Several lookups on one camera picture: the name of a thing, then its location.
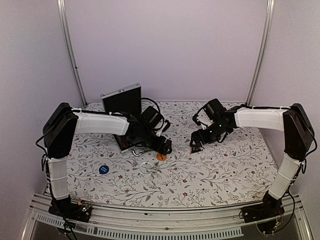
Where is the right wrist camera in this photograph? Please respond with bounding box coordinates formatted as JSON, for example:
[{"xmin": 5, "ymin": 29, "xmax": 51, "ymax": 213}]
[{"xmin": 192, "ymin": 113, "xmax": 208, "ymax": 130}]

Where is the right aluminium frame post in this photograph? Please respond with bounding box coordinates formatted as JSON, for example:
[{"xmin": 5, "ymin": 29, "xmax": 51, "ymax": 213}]
[{"xmin": 245, "ymin": 0, "xmax": 276, "ymax": 105}]

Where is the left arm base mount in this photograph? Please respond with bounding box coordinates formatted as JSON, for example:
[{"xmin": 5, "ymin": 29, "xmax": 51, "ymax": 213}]
[{"xmin": 48, "ymin": 197, "xmax": 92, "ymax": 223}]

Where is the front aluminium rail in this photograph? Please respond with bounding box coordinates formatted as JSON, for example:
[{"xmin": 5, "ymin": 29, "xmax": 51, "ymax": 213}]
[{"xmin": 21, "ymin": 193, "xmax": 316, "ymax": 240}]

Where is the poker chip row left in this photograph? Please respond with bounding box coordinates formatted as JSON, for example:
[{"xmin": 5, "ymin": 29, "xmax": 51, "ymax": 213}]
[{"xmin": 115, "ymin": 135, "xmax": 132, "ymax": 151}]

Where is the floral table mat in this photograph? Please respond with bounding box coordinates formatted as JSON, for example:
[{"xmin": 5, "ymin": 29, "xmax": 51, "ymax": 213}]
[{"xmin": 66, "ymin": 101, "xmax": 278, "ymax": 208}]

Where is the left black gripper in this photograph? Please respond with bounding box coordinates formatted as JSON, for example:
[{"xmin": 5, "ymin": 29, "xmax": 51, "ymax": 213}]
[{"xmin": 139, "ymin": 127, "xmax": 173, "ymax": 156}]

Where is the aluminium poker case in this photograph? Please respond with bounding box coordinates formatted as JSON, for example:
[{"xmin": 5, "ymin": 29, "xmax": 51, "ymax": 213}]
[{"xmin": 100, "ymin": 82, "xmax": 150, "ymax": 157}]

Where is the blue round button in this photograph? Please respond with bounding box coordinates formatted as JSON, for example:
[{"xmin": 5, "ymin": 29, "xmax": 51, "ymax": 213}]
[{"xmin": 98, "ymin": 165, "xmax": 110, "ymax": 175}]

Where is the left aluminium frame post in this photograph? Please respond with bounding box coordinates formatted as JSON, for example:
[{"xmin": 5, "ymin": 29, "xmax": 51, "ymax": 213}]
[{"xmin": 56, "ymin": 0, "xmax": 88, "ymax": 106}]

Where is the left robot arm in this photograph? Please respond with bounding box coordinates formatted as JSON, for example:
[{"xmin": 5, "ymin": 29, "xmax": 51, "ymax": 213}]
[{"xmin": 41, "ymin": 102, "xmax": 172, "ymax": 217}]

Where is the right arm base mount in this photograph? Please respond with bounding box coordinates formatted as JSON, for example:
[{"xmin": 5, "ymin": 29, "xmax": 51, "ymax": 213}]
[{"xmin": 238, "ymin": 200, "xmax": 285, "ymax": 235}]

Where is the orange round button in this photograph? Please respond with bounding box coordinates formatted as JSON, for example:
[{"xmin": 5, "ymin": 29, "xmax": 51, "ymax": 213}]
[{"xmin": 156, "ymin": 153, "xmax": 167, "ymax": 162}]

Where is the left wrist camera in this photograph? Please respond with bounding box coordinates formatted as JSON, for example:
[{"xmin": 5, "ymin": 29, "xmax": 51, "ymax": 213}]
[{"xmin": 156, "ymin": 120, "xmax": 171, "ymax": 137}]

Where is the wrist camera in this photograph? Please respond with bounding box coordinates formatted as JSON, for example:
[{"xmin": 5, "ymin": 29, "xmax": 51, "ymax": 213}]
[
  {"xmin": 192, "ymin": 113, "xmax": 208, "ymax": 130},
  {"xmin": 156, "ymin": 120, "xmax": 171, "ymax": 137}
]

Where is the black triangle marker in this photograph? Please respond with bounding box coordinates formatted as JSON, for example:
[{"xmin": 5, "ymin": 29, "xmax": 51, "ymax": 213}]
[{"xmin": 190, "ymin": 146, "xmax": 203, "ymax": 154}]

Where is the aluminium frame post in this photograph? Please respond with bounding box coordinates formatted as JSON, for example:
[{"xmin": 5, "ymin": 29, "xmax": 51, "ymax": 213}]
[
  {"xmin": 245, "ymin": 0, "xmax": 276, "ymax": 105},
  {"xmin": 56, "ymin": 0, "xmax": 88, "ymax": 106}
]

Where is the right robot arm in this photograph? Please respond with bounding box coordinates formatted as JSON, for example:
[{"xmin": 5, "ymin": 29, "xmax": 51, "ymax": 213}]
[{"xmin": 189, "ymin": 98, "xmax": 318, "ymax": 218}]

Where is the clear round dealer button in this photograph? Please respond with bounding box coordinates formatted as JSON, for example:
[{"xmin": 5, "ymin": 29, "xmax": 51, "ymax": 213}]
[{"xmin": 139, "ymin": 162, "xmax": 154, "ymax": 174}]

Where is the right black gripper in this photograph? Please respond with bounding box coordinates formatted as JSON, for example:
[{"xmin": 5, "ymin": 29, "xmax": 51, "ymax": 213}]
[{"xmin": 190, "ymin": 121, "xmax": 229, "ymax": 148}]

